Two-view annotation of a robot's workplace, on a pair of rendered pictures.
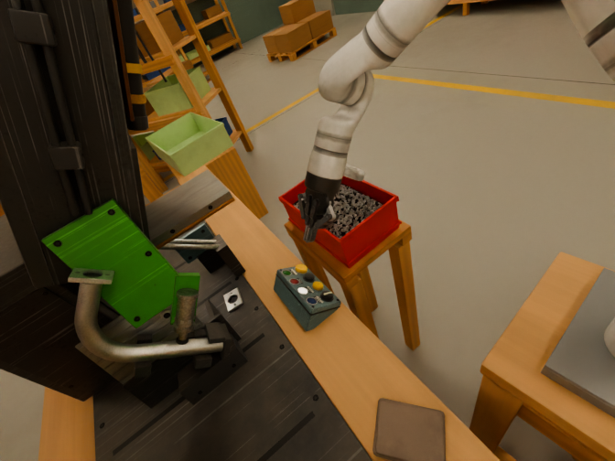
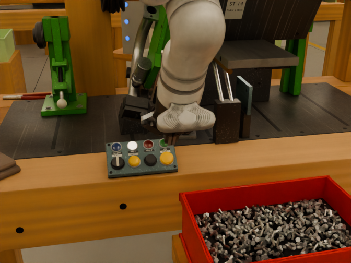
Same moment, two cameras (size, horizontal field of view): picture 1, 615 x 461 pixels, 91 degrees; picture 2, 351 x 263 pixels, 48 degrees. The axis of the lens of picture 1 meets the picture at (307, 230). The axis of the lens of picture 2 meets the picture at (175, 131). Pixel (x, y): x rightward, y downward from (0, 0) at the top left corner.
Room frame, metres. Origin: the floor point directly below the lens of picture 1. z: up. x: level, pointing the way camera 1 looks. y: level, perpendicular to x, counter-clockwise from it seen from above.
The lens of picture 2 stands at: (0.61, -0.70, 1.33)
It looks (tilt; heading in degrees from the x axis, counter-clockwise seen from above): 24 degrees down; 98
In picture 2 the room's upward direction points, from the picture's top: straight up
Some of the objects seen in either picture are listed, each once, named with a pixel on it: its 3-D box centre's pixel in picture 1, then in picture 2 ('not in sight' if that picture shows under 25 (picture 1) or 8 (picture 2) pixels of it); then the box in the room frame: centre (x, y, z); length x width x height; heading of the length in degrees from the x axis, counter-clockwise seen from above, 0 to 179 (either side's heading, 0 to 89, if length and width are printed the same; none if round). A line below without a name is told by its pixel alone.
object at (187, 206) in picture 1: (147, 229); (234, 46); (0.62, 0.34, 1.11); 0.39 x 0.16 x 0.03; 109
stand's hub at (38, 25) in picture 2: not in sight; (38, 35); (0.06, 0.39, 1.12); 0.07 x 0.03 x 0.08; 109
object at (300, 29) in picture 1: (296, 27); not in sight; (6.75, -1.34, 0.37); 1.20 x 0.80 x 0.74; 117
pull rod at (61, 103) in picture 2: not in sight; (61, 97); (0.14, 0.32, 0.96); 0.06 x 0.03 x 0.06; 109
